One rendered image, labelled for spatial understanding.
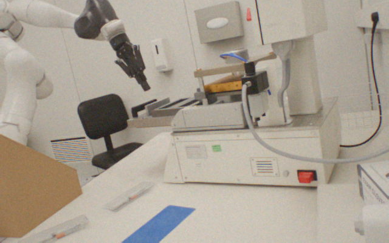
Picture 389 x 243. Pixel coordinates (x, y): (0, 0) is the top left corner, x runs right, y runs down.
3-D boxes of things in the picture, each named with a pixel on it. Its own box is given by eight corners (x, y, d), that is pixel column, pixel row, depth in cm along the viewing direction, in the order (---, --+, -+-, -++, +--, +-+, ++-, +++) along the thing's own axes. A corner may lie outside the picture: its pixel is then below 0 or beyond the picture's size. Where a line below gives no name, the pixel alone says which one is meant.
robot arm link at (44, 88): (-17, 49, 130) (8, 75, 146) (20, 85, 122) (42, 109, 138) (7, 31, 134) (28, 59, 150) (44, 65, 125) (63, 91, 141)
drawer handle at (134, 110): (159, 107, 140) (157, 98, 140) (136, 117, 128) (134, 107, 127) (155, 108, 141) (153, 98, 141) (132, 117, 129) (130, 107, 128)
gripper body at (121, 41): (130, 31, 134) (141, 51, 134) (116, 42, 138) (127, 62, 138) (118, 31, 128) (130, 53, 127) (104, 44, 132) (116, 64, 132)
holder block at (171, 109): (217, 100, 129) (216, 93, 128) (191, 114, 112) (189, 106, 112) (181, 104, 138) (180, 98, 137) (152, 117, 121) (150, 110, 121)
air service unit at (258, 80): (277, 110, 92) (268, 55, 89) (259, 125, 80) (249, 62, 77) (259, 111, 95) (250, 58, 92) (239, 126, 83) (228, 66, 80)
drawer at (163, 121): (224, 109, 129) (220, 89, 128) (196, 126, 111) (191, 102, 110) (161, 115, 145) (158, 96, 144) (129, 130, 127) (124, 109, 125)
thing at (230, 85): (276, 80, 116) (271, 52, 114) (254, 93, 97) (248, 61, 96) (230, 85, 125) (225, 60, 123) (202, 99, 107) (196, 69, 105)
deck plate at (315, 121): (338, 98, 114) (338, 95, 114) (320, 128, 85) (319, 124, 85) (217, 109, 138) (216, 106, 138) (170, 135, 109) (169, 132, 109)
